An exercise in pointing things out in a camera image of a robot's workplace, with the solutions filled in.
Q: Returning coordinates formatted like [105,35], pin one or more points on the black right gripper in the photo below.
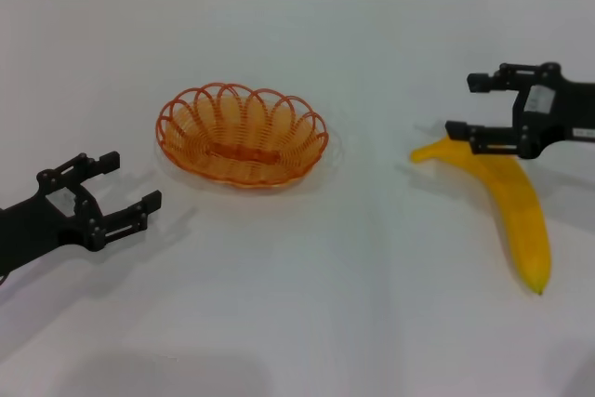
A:
[567,113]

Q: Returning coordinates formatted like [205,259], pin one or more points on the yellow banana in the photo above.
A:
[520,211]

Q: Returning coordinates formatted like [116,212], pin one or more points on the orange woven plastic basket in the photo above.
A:
[241,150]

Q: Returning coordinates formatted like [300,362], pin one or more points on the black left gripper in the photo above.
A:
[42,225]

